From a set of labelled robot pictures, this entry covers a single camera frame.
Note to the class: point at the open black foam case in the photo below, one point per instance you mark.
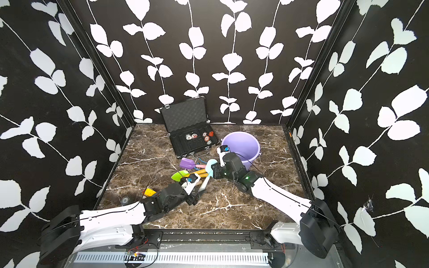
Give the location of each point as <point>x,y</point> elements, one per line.
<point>188,126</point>

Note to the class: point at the green toy shovel yellow handle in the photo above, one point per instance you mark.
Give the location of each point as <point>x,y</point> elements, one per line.
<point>178,176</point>

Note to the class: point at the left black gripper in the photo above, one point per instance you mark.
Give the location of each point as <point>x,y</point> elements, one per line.
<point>193,198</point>

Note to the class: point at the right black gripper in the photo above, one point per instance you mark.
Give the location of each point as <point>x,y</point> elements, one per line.
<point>217,170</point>

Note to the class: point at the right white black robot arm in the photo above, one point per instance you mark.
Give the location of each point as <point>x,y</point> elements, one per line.
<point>315,228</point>

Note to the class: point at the small clear glass jar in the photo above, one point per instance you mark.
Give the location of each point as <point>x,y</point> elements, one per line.
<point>126,201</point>

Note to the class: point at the black front mounting rail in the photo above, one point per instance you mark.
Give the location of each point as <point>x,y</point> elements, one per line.
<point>271,240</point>

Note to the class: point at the white perforated strip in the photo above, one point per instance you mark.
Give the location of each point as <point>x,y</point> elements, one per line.
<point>204,258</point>

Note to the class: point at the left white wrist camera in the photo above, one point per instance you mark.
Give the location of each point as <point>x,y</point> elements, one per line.
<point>190,182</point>

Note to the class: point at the yellow red toy truck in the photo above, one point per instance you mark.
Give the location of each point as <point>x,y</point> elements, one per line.
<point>149,192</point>

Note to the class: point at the light blue toy shovel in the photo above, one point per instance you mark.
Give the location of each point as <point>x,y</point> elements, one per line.
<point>209,171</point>

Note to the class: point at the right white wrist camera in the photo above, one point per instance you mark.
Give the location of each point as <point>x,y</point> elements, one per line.
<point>222,151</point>

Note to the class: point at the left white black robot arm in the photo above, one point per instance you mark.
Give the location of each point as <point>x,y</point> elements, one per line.
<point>74,230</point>

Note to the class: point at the purple plastic bucket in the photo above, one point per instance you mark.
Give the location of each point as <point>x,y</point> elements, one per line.
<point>245,145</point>

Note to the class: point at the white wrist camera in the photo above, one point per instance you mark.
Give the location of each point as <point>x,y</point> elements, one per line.
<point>190,182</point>
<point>222,151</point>

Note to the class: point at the purple toy shovel pink handle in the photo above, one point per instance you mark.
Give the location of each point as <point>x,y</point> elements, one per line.
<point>186,163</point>

